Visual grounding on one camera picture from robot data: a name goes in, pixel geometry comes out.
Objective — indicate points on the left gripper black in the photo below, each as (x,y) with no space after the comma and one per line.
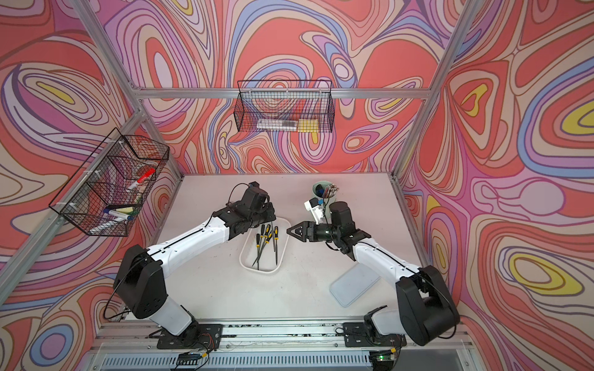
(271,213)

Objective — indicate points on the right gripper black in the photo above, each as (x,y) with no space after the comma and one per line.
(305,226)

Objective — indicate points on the file tool four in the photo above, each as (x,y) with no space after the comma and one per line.
(261,236)

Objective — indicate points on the file tool three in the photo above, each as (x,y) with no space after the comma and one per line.
(267,234)

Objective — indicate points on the file tool one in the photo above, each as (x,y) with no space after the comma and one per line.
(275,245)

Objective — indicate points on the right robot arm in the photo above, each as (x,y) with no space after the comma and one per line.
(425,311)

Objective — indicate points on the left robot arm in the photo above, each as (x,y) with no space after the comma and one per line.
(141,278)

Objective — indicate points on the file tool six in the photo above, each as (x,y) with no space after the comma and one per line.
(258,258)

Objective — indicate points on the white plastic storage box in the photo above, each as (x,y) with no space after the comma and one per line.
(267,262)

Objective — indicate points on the translucent box lid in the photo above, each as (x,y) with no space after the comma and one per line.
(353,284)

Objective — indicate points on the yellow box in basket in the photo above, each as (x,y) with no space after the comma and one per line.
(308,126)

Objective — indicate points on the green pen cup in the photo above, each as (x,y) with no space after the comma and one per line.
(313,191)

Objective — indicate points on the pens in cup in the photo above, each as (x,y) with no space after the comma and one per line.
(326,191)

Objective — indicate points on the clear case in basket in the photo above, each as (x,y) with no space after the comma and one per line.
(269,124)

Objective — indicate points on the red marker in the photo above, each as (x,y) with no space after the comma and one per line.
(145,177)

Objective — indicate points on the green marker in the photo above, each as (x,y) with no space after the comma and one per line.
(132,211)

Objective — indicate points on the blue white marker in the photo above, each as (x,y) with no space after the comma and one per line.
(118,215)

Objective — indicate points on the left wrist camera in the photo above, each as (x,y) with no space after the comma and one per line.
(255,197)

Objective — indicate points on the black wire basket back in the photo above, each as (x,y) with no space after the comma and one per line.
(286,100)

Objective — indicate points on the black wire basket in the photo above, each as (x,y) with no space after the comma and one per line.
(286,100)
(102,180)

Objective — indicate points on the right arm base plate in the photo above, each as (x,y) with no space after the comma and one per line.
(357,335)

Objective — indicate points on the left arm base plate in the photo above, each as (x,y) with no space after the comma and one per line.
(196,336)

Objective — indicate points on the black wire basket left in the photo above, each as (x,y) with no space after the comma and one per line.
(102,180)

